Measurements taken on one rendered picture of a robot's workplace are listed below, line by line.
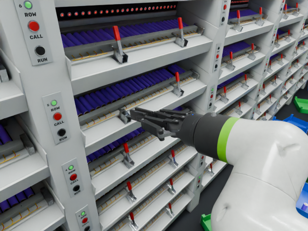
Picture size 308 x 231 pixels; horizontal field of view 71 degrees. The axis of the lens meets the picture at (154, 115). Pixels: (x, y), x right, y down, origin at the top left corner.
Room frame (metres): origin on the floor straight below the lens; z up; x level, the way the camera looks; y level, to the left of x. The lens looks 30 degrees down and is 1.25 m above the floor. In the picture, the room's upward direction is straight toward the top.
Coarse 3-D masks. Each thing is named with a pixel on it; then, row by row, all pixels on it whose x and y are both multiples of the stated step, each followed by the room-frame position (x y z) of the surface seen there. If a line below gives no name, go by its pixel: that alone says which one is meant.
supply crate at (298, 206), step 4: (304, 184) 0.79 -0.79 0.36; (304, 188) 0.79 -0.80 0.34; (304, 192) 0.77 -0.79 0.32; (300, 196) 0.75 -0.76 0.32; (304, 196) 0.75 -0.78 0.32; (300, 200) 0.72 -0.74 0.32; (304, 200) 0.72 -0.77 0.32; (296, 204) 0.70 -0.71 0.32; (300, 204) 0.70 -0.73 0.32; (296, 208) 0.65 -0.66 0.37; (300, 208) 0.68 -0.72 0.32; (300, 212) 0.63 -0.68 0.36; (304, 212) 0.62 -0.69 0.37; (304, 216) 0.62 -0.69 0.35
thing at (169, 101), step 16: (192, 64) 0.94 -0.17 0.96; (208, 80) 0.88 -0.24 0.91; (160, 96) 0.73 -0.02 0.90; (176, 96) 0.76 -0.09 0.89; (192, 96) 0.82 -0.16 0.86; (112, 112) 0.60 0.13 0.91; (128, 112) 0.61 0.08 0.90; (80, 128) 0.49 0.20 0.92; (96, 128) 0.52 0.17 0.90; (112, 128) 0.53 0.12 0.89; (128, 128) 0.56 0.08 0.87; (96, 144) 0.48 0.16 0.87
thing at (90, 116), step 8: (184, 72) 0.89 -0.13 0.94; (192, 72) 0.91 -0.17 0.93; (168, 80) 0.81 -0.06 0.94; (152, 88) 0.73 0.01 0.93; (160, 88) 0.76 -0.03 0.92; (128, 96) 0.66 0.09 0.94; (136, 96) 0.67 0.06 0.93; (144, 96) 0.70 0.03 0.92; (152, 96) 0.71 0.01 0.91; (112, 104) 0.60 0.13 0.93; (120, 104) 0.61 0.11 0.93; (136, 104) 0.65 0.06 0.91; (96, 112) 0.55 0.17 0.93; (104, 112) 0.57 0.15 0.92; (80, 120) 0.51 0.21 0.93; (88, 120) 0.53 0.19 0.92
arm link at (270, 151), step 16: (224, 128) 0.33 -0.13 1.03; (240, 128) 0.32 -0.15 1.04; (256, 128) 0.30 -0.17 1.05; (272, 128) 0.29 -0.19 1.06; (288, 128) 0.28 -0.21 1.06; (224, 144) 0.31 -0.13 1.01; (240, 144) 0.29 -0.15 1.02; (256, 144) 0.27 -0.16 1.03; (272, 144) 0.26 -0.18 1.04; (288, 144) 0.26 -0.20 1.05; (304, 144) 0.26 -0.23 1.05; (224, 160) 0.31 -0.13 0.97; (240, 160) 0.27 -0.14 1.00; (256, 160) 0.25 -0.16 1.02; (272, 160) 0.24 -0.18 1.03; (288, 160) 0.24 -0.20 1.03; (304, 160) 0.24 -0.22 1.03; (256, 176) 0.23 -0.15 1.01; (272, 176) 0.22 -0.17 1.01; (288, 176) 0.22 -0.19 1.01; (304, 176) 0.23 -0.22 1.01; (288, 192) 0.21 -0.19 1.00
